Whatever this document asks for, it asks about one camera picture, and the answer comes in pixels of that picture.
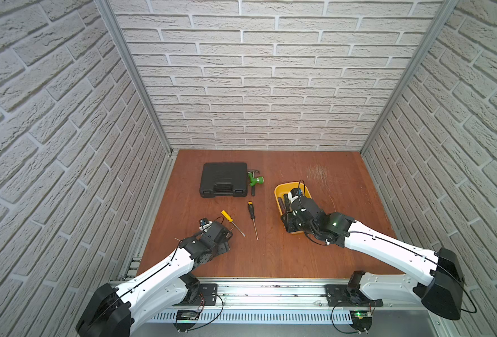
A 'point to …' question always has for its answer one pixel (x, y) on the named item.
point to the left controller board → (186, 315)
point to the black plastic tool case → (224, 178)
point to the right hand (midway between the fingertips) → (286, 216)
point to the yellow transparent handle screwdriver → (231, 220)
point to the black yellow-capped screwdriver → (253, 216)
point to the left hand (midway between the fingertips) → (223, 241)
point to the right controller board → (361, 320)
